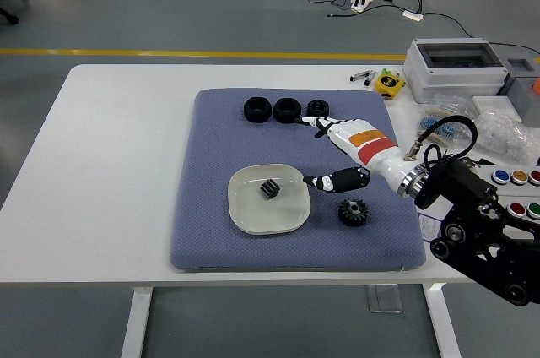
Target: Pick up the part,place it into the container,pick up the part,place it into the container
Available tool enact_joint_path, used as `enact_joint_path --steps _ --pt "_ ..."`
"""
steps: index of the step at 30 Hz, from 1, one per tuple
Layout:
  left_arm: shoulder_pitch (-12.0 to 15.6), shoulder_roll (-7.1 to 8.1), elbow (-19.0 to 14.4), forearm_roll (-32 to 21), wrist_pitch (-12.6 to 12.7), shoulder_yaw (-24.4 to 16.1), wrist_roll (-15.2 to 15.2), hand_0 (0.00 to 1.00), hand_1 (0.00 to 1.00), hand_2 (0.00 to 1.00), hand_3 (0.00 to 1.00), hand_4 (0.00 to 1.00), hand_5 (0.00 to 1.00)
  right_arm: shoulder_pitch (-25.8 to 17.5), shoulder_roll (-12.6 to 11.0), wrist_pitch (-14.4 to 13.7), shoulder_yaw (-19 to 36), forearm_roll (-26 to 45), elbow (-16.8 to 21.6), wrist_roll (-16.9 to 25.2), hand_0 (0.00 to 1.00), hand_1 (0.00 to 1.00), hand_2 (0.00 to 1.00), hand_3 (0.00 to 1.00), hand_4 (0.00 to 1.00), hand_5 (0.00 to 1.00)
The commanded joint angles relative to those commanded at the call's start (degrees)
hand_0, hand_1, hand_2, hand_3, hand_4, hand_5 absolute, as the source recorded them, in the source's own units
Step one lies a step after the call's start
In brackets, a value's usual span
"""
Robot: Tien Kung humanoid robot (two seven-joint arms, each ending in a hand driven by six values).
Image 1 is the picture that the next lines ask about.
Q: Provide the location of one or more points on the grey metal floor plate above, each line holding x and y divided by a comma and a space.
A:
384, 299

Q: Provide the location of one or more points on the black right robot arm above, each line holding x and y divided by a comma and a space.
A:
464, 189

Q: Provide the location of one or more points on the white power adapter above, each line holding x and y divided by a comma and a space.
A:
412, 15

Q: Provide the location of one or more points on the large black gear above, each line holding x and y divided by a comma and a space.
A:
353, 212

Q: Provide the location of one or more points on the blue-grey cushion mat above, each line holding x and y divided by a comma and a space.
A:
211, 206

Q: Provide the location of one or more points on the white power strip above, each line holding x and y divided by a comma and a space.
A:
362, 0

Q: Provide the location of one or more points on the bag of blue resistors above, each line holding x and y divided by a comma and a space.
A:
453, 130

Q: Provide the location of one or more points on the purple-edged paper label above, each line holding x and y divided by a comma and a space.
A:
428, 227

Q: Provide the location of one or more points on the white square plate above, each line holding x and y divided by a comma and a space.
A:
253, 214

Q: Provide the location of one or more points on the small black hex nut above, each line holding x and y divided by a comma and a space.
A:
317, 107

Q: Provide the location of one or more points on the yellow tape measure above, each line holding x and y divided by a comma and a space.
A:
389, 85

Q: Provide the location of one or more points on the silver black marker pen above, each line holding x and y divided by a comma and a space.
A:
358, 77

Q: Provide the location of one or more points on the white red-green button box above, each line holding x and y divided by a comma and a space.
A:
516, 209

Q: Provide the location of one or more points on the black office chair base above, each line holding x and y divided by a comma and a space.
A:
8, 3

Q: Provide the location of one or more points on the flat white box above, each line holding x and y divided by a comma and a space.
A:
493, 104

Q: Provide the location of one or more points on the clear bag of white parts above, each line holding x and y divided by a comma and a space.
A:
506, 134

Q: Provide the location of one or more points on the grey electrical enclosure box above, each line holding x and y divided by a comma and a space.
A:
451, 79

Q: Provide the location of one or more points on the orange object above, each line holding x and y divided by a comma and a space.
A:
536, 85

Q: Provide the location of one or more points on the small grey plastic box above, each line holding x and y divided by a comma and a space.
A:
525, 88

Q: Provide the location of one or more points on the white three-button control box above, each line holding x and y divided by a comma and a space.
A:
519, 176

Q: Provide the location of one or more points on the large black hex nut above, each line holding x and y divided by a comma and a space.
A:
257, 110
287, 110

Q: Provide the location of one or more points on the white table leg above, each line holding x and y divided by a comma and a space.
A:
137, 324
443, 324

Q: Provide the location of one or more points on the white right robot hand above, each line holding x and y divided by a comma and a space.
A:
367, 142

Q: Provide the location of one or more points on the small black gear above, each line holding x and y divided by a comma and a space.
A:
270, 190

